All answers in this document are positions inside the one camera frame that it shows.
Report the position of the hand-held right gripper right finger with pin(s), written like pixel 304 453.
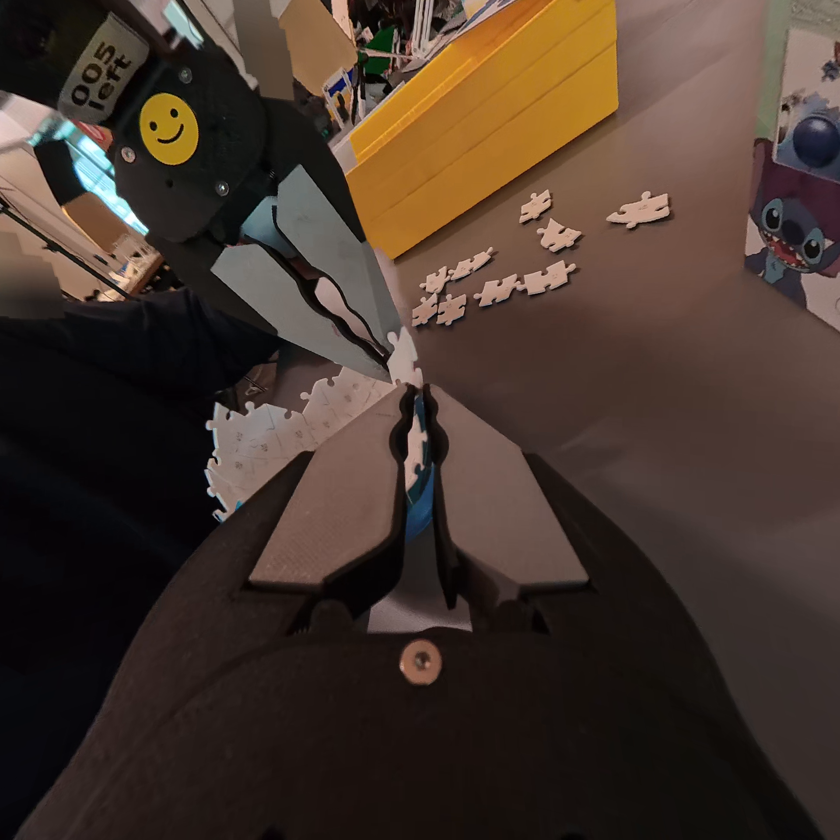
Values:
pixel 505 518

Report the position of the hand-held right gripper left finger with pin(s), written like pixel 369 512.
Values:
pixel 334 518

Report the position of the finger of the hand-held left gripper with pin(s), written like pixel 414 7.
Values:
pixel 328 229
pixel 262 282

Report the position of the partly built puzzle ball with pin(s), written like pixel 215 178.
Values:
pixel 275 433

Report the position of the curved white puzzle piece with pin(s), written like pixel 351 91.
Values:
pixel 403 361

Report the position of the puzzle pieces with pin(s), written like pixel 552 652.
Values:
pixel 640 210

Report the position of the person's left forearm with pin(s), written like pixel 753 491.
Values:
pixel 164 341

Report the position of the printed puzzle box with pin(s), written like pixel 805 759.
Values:
pixel 800 229

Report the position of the yellow plastic bin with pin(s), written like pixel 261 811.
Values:
pixel 492 131

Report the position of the person's dark clothed body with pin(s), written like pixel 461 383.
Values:
pixel 65 558

